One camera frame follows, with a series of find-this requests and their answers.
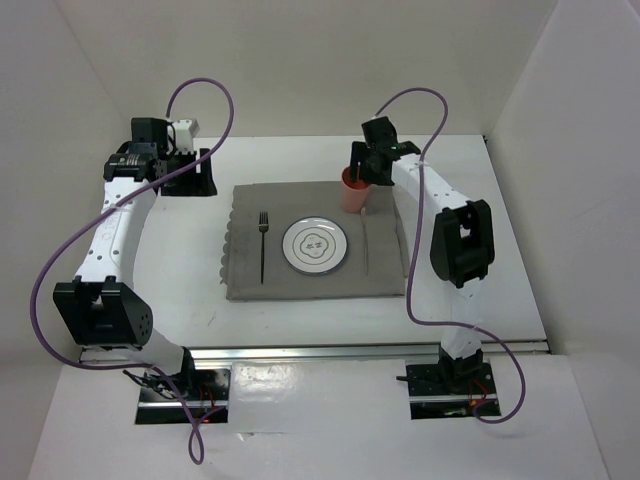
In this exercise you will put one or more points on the white patterned plate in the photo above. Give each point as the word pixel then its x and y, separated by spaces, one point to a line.
pixel 315 246

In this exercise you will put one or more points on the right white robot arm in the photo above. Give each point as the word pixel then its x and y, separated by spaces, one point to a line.
pixel 462 241

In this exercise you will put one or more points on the red plastic cup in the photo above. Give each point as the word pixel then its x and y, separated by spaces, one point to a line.
pixel 354 194

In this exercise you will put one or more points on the aluminium front rail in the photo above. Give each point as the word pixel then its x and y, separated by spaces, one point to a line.
pixel 213 358

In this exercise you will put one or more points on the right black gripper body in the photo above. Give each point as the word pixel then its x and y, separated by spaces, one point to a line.
pixel 375 178

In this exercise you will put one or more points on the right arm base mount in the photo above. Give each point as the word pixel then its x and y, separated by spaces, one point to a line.
pixel 430 397

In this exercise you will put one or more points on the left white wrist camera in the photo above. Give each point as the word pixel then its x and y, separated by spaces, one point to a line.
pixel 182 134

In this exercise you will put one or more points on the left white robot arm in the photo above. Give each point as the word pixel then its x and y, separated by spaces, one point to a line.
pixel 99 306

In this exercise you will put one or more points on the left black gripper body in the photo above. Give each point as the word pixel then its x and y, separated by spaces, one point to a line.
pixel 186 183

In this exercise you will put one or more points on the grey table knife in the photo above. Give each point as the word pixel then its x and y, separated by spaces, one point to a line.
pixel 363 218

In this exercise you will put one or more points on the grey cloth placemat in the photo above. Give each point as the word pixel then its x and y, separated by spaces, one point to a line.
pixel 288 202

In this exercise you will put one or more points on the dark metal fork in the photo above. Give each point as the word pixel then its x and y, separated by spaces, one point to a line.
pixel 263 229

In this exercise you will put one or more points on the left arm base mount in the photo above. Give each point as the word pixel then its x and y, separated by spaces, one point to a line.
pixel 206 397

